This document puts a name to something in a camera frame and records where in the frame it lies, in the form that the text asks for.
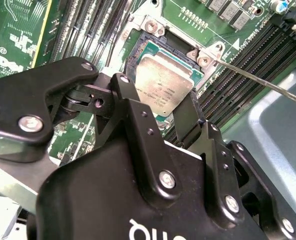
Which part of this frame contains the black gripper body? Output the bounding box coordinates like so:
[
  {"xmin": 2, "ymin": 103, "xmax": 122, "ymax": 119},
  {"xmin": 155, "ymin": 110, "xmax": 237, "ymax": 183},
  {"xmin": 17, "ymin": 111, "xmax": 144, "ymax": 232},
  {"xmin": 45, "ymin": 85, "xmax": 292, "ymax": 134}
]
[{"xmin": 26, "ymin": 138, "xmax": 276, "ymax": 240}]

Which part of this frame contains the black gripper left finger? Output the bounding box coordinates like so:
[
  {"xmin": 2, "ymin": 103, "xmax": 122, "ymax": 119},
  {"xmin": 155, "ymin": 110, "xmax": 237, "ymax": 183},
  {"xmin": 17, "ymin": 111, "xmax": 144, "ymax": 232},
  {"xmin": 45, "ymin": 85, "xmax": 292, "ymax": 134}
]
[{"xmin": 0, "ymin": 56, "xmax": 183, "ymax": 204}]

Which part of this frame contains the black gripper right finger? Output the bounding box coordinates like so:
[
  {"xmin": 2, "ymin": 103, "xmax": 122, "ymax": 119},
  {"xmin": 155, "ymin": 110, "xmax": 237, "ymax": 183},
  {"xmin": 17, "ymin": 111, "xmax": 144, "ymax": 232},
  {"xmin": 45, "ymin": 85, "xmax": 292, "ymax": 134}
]
[{"xmin": 172, "ymin": 90, "xmax": 296, "ymax": 240}]

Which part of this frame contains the wire locking lever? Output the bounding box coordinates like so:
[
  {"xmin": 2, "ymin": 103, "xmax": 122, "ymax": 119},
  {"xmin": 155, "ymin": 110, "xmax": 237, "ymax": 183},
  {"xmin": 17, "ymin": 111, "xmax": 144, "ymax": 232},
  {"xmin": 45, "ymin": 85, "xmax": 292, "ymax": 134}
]
[{"xmin": 211, "ymin": 56, "xmax": 296, "ymax": 105}]

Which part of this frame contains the silver CPU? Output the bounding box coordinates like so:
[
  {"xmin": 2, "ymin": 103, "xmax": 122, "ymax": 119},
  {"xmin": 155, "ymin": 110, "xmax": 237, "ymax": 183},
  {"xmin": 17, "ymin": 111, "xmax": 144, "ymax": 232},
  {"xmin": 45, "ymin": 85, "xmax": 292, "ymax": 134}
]
[{"xmin": 134, "ymin": 41, "xmax": 205, "ymax": 126}]

